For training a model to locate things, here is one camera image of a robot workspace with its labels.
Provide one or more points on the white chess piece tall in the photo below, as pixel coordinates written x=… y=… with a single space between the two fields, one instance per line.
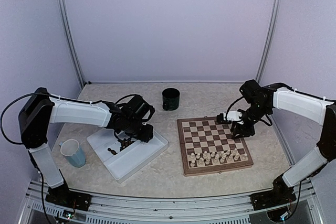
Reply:
x=216 y=159

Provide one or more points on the left aluminium frame post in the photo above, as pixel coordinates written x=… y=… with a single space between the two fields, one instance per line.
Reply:
x=70 y=42

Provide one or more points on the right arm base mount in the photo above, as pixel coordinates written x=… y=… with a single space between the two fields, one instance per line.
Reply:
x=268 y=199

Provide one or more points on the aluminium frame post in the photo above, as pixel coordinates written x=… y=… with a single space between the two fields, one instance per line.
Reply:
x=269 y=36
x=70 y=42

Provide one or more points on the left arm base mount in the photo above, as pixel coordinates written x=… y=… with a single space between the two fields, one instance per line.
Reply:
x=70 y=199

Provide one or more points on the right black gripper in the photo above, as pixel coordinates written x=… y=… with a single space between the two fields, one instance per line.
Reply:
x=245 y=131

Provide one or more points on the light blue pitcher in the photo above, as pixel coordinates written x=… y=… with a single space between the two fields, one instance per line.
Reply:
x=73 y=153

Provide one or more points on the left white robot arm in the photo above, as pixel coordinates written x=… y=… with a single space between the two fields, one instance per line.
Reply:
x=44 y=108

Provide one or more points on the right aluminium frame post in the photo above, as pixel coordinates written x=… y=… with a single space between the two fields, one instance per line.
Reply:
x=269 y=36

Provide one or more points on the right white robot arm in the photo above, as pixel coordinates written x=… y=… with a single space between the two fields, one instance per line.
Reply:
x=300 y=116

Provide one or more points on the wooden chess board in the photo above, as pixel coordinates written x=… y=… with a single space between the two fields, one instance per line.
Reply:
x=197 y=135

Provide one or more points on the aluminium front rail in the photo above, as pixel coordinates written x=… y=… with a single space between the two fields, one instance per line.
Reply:
x=105 y=208

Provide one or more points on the dark chess pieces pile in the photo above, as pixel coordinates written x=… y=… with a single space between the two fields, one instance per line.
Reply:
x=119 y=146

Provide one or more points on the dark green cup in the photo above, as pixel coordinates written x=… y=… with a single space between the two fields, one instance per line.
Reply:
x=170 y=99

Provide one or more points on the white plastic tray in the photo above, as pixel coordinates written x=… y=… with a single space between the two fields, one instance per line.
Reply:
x=127 y=162

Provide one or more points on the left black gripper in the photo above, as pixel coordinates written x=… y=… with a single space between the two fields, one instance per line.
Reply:
x=146 y=137

